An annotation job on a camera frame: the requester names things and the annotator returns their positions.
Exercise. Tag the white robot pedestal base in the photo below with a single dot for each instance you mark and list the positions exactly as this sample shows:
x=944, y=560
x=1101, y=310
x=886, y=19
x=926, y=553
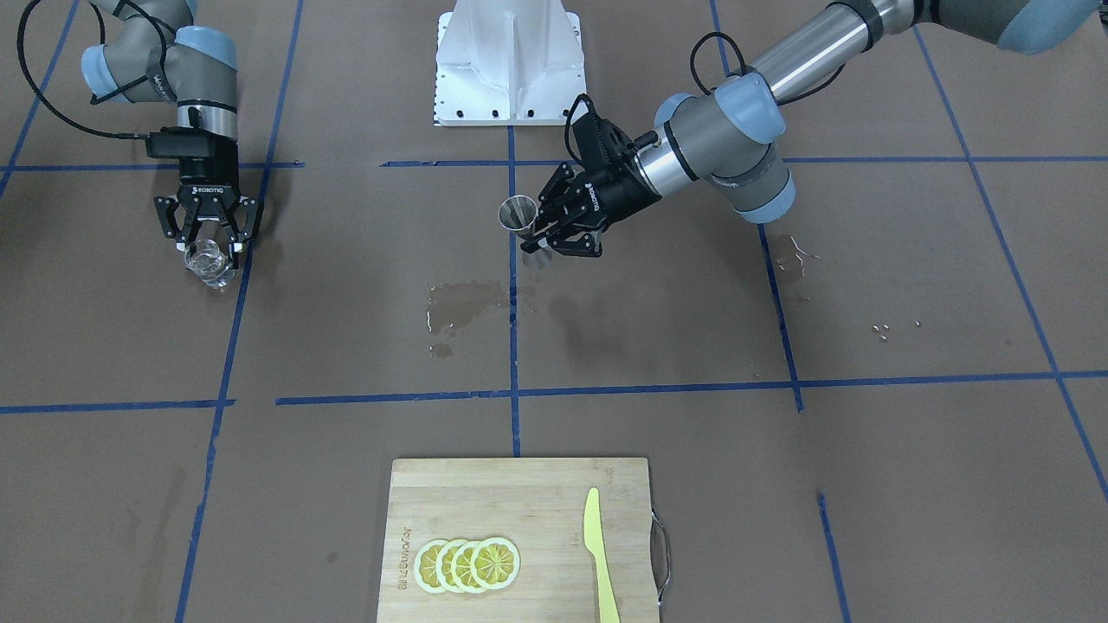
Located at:
x=507, y=63

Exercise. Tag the brown table mat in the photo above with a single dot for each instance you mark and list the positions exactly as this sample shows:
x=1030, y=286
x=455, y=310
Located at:
x=888, y=405

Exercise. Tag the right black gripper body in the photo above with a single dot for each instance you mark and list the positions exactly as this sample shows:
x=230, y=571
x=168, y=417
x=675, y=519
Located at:
x=215, y=169

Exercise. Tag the steel jigger cup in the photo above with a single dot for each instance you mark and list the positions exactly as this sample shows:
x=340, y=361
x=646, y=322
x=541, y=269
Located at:
x=518, y=214

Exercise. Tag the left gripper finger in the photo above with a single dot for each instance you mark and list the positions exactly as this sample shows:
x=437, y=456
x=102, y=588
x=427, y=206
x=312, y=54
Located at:
x=572, y=242
x=558, y=204

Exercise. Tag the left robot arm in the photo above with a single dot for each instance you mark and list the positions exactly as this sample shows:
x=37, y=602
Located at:
x=726, y=135

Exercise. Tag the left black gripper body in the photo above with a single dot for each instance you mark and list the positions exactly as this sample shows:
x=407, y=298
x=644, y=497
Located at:
x=618, y=196

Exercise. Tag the yellow plastic knife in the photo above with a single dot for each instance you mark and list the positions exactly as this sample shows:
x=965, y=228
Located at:
x=594, y=543

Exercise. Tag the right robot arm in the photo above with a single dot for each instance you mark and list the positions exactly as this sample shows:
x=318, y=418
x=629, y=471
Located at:
x=163, y=56

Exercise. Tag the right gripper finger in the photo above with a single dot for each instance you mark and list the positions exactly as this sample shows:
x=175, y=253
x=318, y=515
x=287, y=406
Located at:
x=180, y=221
x=241, y=220

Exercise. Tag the clear glass measuring cup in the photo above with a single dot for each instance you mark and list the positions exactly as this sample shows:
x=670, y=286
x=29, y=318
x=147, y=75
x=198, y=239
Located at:
x=209, y=263

